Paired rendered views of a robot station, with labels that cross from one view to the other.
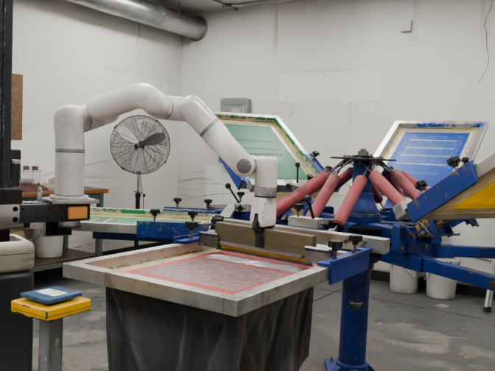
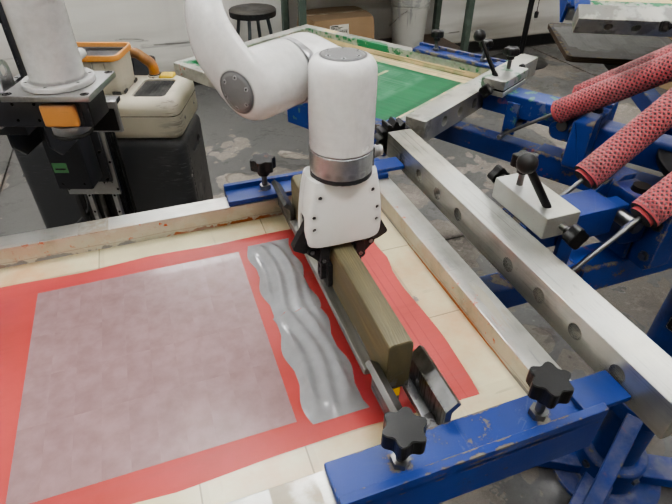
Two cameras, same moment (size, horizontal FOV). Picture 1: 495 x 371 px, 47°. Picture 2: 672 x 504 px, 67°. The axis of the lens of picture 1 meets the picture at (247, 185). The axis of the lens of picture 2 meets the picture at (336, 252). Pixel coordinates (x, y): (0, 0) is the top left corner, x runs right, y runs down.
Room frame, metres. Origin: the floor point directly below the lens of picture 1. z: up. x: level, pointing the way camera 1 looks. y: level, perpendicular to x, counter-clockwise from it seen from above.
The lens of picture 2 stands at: (1.48, -0.39, 1.47)
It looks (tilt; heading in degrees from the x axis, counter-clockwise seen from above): 37 degrees down; 38
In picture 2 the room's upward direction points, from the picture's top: straight up
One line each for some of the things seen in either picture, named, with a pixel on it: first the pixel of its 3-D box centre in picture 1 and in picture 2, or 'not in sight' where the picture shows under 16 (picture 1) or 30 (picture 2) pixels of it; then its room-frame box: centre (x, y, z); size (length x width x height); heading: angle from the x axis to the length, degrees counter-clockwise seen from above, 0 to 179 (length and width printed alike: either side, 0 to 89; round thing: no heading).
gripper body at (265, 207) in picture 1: (264, 209); (340, 200); (1.92, -0.06, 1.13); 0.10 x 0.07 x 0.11; 147
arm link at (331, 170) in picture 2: (266, 191); (346, 155); (1.93, -0.06, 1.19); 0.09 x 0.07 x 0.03; 147
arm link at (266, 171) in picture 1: (255, 170); (321, 90); (1.93, -0.02, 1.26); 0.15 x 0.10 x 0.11; 90
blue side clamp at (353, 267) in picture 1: (344, 264); (467, 451); (1.80, -0.32, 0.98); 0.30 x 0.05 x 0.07; 147
